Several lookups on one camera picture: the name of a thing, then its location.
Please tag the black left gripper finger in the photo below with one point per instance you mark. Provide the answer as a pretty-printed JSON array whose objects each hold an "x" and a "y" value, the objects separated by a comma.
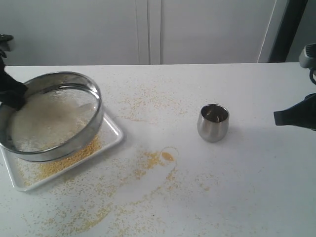
[{"x": 7, "y": 83}]

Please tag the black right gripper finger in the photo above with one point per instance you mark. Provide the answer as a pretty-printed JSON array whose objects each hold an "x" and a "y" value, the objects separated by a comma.
[
  {"x": 12, "y": 100},
  {"x": 301, "y": 115}
]

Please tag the yellow fine grains on tray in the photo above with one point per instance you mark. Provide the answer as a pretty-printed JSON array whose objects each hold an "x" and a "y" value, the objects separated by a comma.
[{"x": 44, "y": 170}]

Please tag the pale yellow grain pile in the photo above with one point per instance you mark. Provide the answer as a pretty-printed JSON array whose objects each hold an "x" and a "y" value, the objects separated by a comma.
[{"x": 50, "y": 119}]

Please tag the black vertical post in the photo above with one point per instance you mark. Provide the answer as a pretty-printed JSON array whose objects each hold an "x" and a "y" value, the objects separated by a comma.
[{"x": 287, "y": 30}]

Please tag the white rectangular plastic tray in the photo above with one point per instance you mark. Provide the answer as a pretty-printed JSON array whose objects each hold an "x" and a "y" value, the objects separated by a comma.
[{"x": 109, "y": 135}]

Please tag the round stainless steel sieve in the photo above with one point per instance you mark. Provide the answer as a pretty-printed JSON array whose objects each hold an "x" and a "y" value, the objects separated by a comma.
[{"x": 48, "y": 83}]

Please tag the stainless steel cup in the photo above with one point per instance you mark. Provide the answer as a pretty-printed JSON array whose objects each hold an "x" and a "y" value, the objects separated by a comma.
[{"x": 213, "y": 122}]

